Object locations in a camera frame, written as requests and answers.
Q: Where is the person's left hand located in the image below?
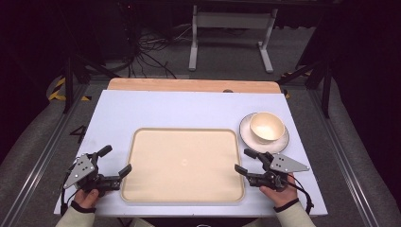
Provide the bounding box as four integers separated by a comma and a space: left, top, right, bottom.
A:
73, 187, 102, 210

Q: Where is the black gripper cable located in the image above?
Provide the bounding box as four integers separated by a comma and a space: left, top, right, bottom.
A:
285, 173, 315, 216
59, 169, 80, 216

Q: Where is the black floor tape mark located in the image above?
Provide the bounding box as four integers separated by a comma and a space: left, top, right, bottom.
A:
69, 125, 88, 145

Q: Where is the white table board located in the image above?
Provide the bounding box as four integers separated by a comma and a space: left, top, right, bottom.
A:
53, 89, 329, 218

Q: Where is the wooden table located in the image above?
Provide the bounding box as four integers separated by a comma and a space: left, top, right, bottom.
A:
107, 77, 282, 95

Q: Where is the yellow black floor tape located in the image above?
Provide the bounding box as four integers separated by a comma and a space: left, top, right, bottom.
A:
46, 77, 93, 102
281, 71, 313, 99

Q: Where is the aluminium floor rail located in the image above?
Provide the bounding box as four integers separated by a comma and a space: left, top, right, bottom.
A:
305, 89, 381, 227
0, 84, 91, 227

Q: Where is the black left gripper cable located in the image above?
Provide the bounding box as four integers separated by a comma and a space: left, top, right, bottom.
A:
59, 169, 80, 216

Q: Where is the black tripod stand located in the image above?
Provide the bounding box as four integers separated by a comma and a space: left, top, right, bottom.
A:
61, 51, 121, 114
276, 56, 333, 120

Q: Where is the white round plate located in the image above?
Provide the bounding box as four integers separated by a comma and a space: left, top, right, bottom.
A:
238, 112, 290, 155

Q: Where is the white metal stand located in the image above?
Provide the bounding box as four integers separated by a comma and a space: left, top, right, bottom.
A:
187, 4, 279, 75

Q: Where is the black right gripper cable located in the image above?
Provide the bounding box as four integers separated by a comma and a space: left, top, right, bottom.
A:
285, 173, 315, 216

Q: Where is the cream bowl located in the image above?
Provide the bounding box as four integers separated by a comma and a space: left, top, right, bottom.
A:
249, 111, 287, 144

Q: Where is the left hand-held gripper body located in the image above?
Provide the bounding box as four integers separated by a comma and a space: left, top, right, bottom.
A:
62, 152, 123, 199

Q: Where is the bundle of floor cables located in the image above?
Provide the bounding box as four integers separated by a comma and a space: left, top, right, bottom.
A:
103, 23, 194, 79

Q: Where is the beige rectangular tray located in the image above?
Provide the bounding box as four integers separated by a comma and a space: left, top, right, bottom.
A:
120, 127, 246, 203

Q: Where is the person's right hand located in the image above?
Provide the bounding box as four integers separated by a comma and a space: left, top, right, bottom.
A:
258, 172, 299, 210

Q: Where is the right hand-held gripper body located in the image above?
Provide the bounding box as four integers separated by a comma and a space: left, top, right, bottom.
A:
247, 150, 311, 193

